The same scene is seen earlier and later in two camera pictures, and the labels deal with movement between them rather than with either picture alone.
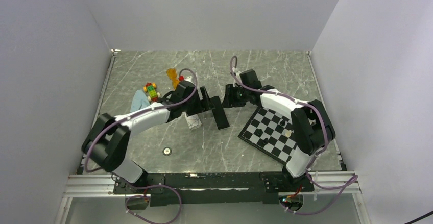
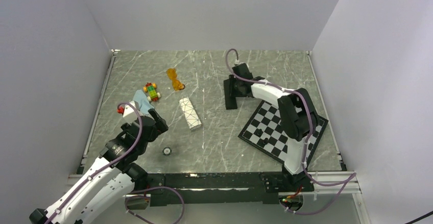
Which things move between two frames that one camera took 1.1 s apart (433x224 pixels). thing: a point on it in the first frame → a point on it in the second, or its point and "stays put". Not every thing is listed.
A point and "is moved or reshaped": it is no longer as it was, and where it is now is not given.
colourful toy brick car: (150, 88) stays put
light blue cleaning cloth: (139, 101) stays put
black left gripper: (202, 105) → (160, 126)
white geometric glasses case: (193, 121) stays put
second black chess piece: (258, 132) stays put
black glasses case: (220, 116) is moved or reshaped
